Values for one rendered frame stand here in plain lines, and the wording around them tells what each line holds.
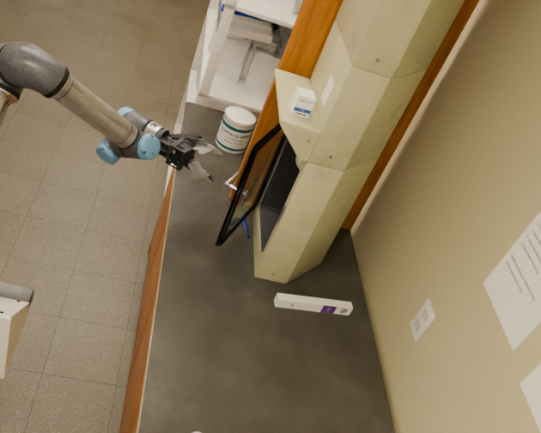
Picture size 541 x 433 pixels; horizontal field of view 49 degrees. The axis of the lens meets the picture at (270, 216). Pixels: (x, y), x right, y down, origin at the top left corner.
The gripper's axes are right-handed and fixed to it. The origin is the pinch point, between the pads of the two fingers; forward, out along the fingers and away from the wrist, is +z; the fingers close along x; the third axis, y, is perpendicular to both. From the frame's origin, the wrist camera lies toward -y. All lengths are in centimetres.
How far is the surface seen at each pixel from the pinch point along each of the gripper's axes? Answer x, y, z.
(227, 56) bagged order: -17, -111, -49
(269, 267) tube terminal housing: -20.2, 5.4, 29.6
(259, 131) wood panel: 5.4, -22.7, 3.0
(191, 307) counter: -25.7, 32.0, 17.3
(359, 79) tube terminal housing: 49, 5, 30
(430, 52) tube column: 57, -14, 41
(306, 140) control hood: 27.8, 8.0, 24.1
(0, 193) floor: -120, -50, -124
